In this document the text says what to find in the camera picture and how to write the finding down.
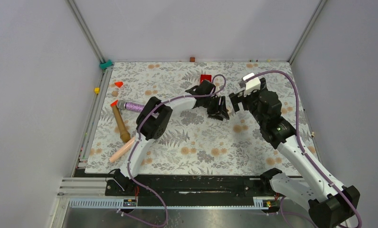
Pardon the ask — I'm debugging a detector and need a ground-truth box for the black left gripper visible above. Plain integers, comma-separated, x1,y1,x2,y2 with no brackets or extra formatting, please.
201,95,228,121

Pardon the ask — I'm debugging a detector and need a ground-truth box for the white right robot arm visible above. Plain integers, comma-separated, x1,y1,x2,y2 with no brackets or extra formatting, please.
229,78,360,228

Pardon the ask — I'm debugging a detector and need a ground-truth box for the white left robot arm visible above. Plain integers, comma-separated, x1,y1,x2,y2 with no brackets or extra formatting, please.
113,80,229,195

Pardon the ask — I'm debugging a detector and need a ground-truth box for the red box with label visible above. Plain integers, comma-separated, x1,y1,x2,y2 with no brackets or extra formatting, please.
200,74,212,83

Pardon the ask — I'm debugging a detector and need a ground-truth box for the floral table mat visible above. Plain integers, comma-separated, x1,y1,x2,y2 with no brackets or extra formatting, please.
85,62,299,176

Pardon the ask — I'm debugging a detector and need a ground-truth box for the pink microphone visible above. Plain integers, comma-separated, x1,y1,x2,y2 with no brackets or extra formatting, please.
109,137,135,163

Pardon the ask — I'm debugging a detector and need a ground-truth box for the purple glitter microphone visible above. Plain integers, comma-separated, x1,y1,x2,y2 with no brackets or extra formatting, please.
116,100,144,113

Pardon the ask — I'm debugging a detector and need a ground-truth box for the gold brown microphone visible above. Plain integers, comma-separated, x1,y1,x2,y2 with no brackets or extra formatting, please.
112,105,131,143

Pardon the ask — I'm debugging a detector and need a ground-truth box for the red wedge block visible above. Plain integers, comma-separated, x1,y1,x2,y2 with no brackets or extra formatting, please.
114,81,123,88

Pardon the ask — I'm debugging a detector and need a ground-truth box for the red block near microphones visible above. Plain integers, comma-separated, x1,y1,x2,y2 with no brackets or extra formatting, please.
110,100,118,107

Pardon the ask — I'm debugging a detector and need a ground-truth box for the teal block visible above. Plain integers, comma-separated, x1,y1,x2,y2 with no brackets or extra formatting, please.
99,59,113,70

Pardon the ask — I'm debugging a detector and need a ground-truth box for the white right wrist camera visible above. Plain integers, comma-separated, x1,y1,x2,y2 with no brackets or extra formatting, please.
238,73,261,97

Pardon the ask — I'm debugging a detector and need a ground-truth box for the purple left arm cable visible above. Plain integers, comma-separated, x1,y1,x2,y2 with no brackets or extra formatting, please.
126,74,227,228

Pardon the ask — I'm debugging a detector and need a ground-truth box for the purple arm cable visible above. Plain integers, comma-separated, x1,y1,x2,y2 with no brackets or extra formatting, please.
246,69,363,228
126,74,227,228

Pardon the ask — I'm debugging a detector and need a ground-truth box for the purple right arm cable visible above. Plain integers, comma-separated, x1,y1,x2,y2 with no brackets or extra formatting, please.
246,69,363,228

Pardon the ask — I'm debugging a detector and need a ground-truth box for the white slotted cable duct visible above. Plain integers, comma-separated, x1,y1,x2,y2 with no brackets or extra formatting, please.
68,196,272,210

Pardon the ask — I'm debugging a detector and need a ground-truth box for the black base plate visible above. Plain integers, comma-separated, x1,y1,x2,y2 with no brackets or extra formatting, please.
73,168,292,208

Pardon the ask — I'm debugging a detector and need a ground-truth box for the aluminium corner rail left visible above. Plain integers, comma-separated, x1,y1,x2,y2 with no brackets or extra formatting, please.
66,0,105,177

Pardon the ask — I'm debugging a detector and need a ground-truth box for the aluminium corner rail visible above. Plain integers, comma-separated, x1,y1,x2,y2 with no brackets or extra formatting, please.
287,0,328,65
66,0,105,177

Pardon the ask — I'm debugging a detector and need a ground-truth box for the aluminium corner rail right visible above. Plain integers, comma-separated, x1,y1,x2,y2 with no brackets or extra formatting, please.
287,0,328,65

